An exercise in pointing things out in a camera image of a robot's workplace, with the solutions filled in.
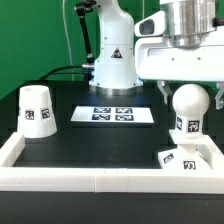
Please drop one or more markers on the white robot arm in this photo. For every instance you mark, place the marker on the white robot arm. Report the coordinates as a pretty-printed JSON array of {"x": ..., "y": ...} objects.
[{"x": 114, "y": 69}]

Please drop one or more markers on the white marker tag plate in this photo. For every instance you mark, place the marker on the white marker tag plate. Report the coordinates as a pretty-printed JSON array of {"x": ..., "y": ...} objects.
[{"x": 112, "y": 114}]

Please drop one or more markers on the white U-shaped fence frame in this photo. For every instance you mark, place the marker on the white U-shaped fence frame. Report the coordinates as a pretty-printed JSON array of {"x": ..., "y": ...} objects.
[{"x": 105, "y": 180}]

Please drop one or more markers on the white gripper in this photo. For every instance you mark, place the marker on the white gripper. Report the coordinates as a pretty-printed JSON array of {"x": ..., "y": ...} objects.
[{"x": 181, "y": 46}]

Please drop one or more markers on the white lamp shade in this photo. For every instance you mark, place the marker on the white lamp shade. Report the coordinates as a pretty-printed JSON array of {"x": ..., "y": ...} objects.
[{"x": 36, "y": 118}]

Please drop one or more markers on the white lamp bulb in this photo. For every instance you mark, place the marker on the white lamp bulb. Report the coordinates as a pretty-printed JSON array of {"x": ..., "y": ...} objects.
[{"x": 190, "y": 103}]

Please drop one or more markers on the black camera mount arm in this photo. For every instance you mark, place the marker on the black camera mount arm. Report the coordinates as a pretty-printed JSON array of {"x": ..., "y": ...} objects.
[{"x": 82, "y": 8}]

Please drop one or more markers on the white lamp base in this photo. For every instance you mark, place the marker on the white lamp base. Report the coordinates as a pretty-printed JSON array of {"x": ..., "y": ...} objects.
[{"x": 185, "y": 156}]

